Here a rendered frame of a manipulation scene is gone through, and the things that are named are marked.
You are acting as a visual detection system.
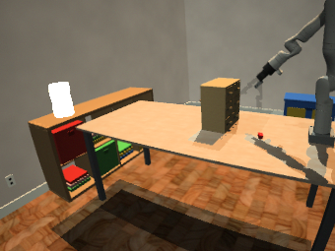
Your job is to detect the dark brown wooden drawer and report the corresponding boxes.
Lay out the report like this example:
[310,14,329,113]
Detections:
[234,81,240,97]
[226,85,234,102]
[234,95,239,110]
[225,114,233,132]
[226,99,233,117]
[233,108,239,125]

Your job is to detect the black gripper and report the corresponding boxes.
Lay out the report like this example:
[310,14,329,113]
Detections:
[254,56,283,89]

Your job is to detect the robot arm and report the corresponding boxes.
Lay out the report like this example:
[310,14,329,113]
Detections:
[275,0,335,134]

